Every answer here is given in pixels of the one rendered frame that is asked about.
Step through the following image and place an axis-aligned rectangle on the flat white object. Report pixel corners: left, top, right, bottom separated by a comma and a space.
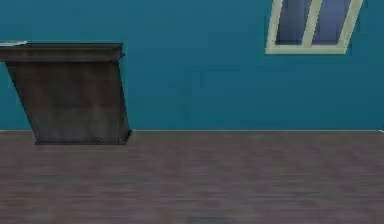
0, 40, 28, 47

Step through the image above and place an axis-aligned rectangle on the cream framed window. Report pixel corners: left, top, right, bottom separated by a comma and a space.
264, 0, 365, 55

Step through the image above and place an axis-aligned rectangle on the dark brown wooden cabinet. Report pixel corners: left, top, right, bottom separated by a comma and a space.
0, 41, 133, 146

